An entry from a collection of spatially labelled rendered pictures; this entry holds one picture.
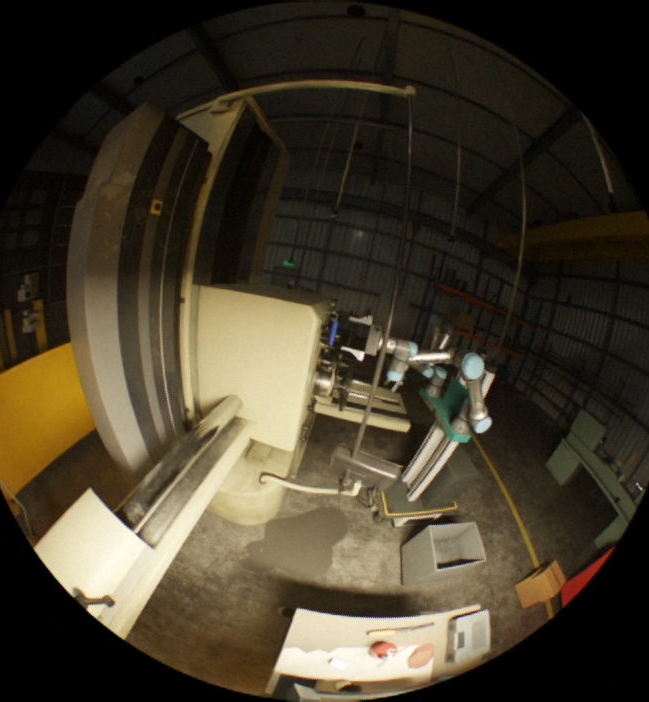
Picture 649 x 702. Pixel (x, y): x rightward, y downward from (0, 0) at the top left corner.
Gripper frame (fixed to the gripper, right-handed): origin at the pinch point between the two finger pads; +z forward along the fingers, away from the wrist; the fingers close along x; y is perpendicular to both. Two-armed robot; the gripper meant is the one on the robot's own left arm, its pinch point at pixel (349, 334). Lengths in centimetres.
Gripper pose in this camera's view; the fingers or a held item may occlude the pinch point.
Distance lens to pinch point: 94.0
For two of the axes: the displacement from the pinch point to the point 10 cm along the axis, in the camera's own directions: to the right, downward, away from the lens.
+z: -9.7, -2.5, 0.8
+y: -0.8, 0.2, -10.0
